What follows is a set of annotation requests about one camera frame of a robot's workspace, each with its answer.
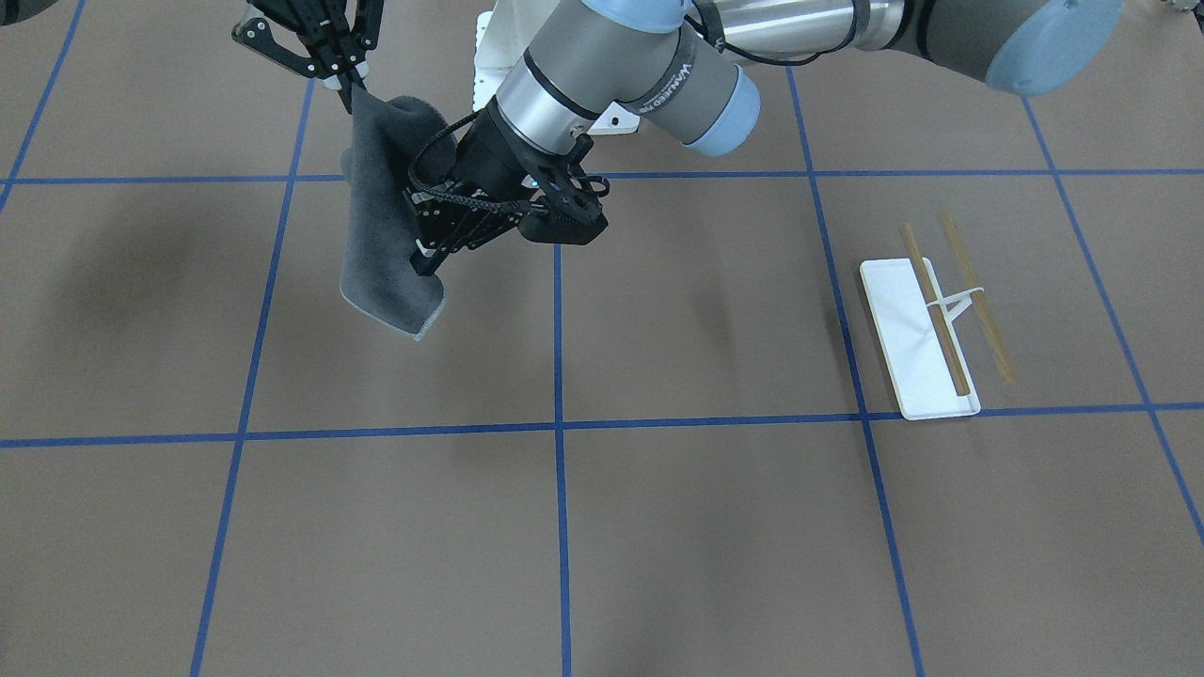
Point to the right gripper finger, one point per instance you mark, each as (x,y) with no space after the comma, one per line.
(343,80)

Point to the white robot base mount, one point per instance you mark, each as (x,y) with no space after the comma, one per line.
(494,66)

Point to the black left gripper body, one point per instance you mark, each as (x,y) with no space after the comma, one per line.
(478,157)

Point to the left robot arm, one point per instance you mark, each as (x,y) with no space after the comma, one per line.
(679,64)

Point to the grey blue microfibre towel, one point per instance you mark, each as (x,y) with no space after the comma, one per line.
(377,276)

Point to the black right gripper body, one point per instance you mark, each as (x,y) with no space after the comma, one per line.
(303,34)

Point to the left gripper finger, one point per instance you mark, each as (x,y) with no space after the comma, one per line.
(442,234)

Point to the white towel rack base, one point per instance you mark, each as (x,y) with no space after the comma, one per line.
(919,372)

